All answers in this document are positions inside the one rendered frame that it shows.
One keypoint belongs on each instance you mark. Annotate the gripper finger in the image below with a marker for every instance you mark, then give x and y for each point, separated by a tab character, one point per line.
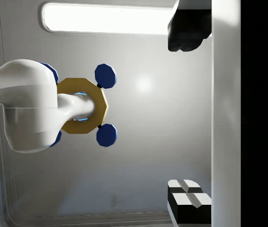
188	28
190	208

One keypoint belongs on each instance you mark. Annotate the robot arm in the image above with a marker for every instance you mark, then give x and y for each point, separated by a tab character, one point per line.
29	104

